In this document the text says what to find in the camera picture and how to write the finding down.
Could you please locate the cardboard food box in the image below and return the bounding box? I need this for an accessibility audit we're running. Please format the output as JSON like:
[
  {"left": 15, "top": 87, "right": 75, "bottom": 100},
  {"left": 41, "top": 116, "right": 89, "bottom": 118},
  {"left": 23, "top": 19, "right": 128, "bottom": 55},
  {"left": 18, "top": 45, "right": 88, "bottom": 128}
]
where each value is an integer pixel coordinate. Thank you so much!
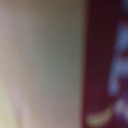
[{"left": 81, "top": 0, "right": 128, "bottom": 128}]

